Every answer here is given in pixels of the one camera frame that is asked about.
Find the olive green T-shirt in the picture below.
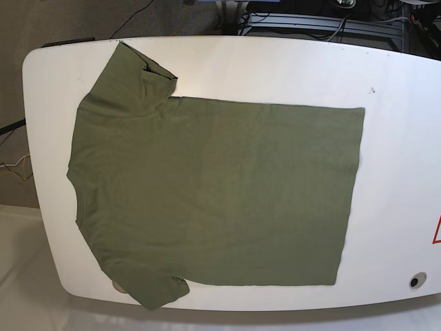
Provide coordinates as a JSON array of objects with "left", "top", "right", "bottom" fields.
[{"left": 67, "top": 43, "right": 365, "bottom": 310}]

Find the yellow floor cable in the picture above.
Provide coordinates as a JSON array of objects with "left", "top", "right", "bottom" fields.
[{"left": 0, "top": 155, "right": 32, "bottom": 181}]

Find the left table cable grommet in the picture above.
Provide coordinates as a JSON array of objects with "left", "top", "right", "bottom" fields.
[{"left": 112, "top": 281, "right": 127, "bottom": 294}]

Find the red triangle warning sticker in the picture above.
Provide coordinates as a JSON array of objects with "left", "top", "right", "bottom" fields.
[{"left": 432, "top": 217, "right": 441, "bottom": 244}]

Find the grey aluminium frame rail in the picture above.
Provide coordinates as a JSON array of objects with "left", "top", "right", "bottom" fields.
[{"left": 243, "top": 13, "right": 410, "bottom": 40}]

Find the table cable grommet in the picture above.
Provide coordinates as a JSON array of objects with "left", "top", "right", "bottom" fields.
[
  {"left": 409, "top": 272, "right": 427, "bottom": 289},
  {"left": 112, "top": 281, "right": 127, "bottom": 294}
]

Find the white floor cable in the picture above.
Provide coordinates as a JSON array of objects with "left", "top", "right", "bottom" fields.
[{"left": 0, "top": 154, "right": 29, "bottom": 170}]

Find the black bar under table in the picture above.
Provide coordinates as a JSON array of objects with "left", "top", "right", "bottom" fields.
[{"left": 0, "top": 118, "right": 26, "bottom": 136}]

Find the right table cable grommet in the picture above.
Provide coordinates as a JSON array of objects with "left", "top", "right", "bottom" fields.
[{"left": 409, "top": 272, "right": 427, "bottom": 289}]

